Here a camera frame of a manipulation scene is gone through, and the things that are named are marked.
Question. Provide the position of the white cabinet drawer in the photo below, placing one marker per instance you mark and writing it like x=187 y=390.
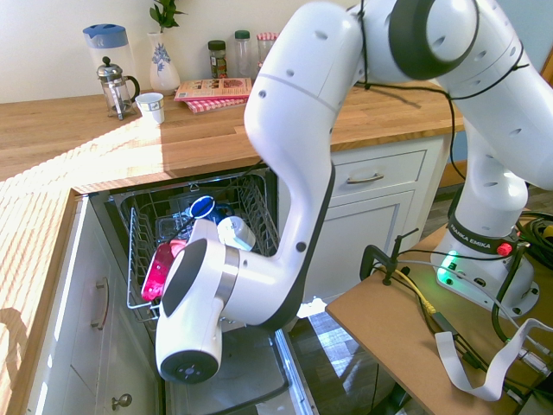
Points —
x=389 y=173

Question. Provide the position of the clear pitcher with blue lid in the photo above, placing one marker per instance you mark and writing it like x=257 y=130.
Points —
x=106 y=43

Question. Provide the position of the brown wooden robot board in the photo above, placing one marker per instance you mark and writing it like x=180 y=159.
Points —
x=389 y=328

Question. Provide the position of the round metal cabinet knob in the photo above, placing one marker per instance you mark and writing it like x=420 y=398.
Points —
x=123 y=401

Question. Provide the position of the green plant sprig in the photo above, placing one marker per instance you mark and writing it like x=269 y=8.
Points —
x=166 y=15

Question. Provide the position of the blue door with wooden frame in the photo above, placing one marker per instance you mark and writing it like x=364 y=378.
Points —
x=535 y=21

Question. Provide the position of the blue mug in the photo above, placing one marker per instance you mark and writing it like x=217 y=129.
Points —
x=203 y=206

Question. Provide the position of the spice jar with dark lid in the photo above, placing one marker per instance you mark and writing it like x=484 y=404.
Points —
x=217 y=60

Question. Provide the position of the white patterned cup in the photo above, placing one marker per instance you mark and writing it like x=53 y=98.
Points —
x=151 y=107

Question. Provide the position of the glass french press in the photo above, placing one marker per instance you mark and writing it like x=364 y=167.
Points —
x=114 y=93

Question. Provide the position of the clear bottle with green lid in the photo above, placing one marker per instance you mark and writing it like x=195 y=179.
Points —
x=243 y=54

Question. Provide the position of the white cabinet door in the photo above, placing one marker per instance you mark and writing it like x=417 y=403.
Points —
x=358 y=246

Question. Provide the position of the white mug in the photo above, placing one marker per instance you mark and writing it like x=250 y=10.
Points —
x=237 y=231

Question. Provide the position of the red emergency stop button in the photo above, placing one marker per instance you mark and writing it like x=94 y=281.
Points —
x=505 y=248

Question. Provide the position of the black screw clamp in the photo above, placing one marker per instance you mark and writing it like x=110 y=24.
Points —
x=371 y=255

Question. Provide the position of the white vase with blue flowers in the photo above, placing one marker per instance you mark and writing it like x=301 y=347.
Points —
x=163 y=69

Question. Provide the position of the red plastic plate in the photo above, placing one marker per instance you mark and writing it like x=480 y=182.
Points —
x=157 y=272

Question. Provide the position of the pink cookbook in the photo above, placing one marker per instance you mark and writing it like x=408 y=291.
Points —
x=214 y=87

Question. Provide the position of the steel dishwasher door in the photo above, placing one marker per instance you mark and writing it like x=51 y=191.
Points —
x=259 y=376

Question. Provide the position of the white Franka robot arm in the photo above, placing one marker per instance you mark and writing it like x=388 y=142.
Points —
x=294 y=108

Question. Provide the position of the glass jar with checkered lid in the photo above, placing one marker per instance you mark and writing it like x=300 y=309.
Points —
x=264 y=45

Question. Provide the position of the clear plastic container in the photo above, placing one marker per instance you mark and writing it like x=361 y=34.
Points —
x=170 y=227

